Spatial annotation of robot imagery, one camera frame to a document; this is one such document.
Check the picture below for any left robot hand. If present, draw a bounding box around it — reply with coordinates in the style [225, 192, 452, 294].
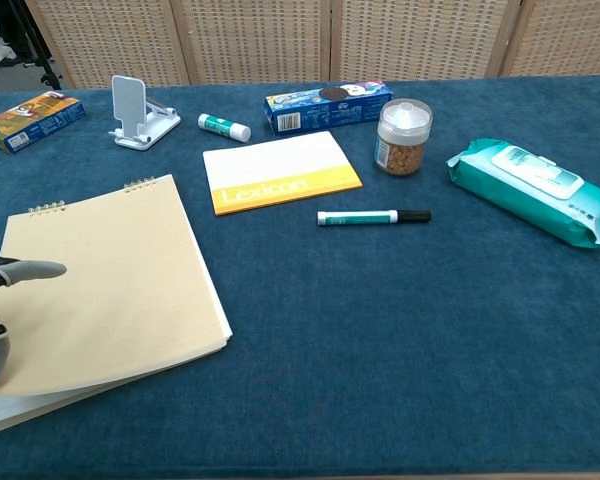
[0, 256, 68, 389]

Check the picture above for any tan kraft notebook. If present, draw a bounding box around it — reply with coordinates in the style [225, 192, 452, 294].
[0, 173, 234, 438]

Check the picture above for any orange and blue snack box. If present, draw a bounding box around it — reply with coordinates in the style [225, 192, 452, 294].
[0, 89, 87, 156]

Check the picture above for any white phone stand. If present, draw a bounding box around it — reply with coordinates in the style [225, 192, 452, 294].
[108, 74, 182, 151]

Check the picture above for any black tripod stand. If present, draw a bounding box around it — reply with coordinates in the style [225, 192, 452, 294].
[7, 0, 64, 91]

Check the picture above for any green and white glue stick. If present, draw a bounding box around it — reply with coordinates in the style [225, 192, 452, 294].
[197, 112, 252, 142]

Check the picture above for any yellow and white Lexicon notepad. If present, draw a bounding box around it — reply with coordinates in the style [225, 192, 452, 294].
[202, 130, 364, 217]

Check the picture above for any blue table cloth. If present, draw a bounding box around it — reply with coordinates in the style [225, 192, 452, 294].
[0, 73, 600, 480]

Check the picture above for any green and black marker pen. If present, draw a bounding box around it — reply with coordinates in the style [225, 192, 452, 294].
[316, 209, 433, 227]

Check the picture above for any blue cookie box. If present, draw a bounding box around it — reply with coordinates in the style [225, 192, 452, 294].
[264, 82, 396, 138]

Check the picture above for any wicker folding screen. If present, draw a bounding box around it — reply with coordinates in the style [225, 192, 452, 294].
[24, 0, 600, 90]

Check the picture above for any clear jar of snacks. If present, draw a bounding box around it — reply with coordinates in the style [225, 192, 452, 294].
[374, 98, 435, 177]

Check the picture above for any teal wet wipes pack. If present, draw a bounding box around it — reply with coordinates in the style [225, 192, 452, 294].
[445, 138, 600, 250]

